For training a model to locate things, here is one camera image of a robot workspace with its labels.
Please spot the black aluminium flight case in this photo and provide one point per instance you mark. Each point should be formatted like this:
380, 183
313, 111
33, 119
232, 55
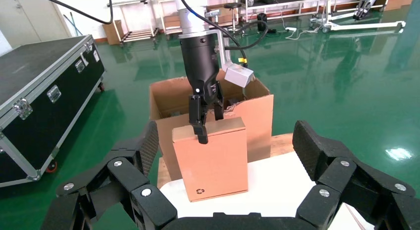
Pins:
39, 103

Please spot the big open cardboard box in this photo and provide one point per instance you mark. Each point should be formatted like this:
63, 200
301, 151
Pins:
259, 123

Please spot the beige door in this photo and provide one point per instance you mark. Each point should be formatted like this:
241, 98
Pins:
32, 15

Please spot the low metal cart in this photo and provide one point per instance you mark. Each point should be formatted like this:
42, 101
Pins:
137, 34

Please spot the black round stool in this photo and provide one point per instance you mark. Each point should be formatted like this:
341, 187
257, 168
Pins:
233, 6

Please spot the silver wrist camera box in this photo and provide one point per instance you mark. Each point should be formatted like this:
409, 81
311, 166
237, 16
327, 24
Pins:
239, 75

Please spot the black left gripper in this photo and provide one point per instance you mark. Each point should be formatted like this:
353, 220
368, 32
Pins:
200, 64

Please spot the black object on floor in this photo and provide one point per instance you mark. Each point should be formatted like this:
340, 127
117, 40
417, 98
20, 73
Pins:
261, 15

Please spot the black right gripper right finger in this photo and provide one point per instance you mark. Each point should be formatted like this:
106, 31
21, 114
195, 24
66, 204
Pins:
347, 179

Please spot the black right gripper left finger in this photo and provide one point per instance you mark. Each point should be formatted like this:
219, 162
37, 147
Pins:
131, 179

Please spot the brown background cardboard box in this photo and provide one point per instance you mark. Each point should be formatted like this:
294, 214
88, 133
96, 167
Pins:
111, 33

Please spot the small cardboard box recycle symbol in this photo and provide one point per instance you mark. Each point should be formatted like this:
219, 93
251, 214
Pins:
213, 162

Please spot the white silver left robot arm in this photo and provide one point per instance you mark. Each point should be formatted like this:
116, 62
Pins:
192, 15

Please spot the white power strip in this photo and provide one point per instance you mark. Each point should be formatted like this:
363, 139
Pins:
290, 29

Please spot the white mobile stand base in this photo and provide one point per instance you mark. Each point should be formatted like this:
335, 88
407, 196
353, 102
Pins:
361, 25

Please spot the stacked brown boxes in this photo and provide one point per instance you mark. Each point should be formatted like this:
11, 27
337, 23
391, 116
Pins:
398, 0

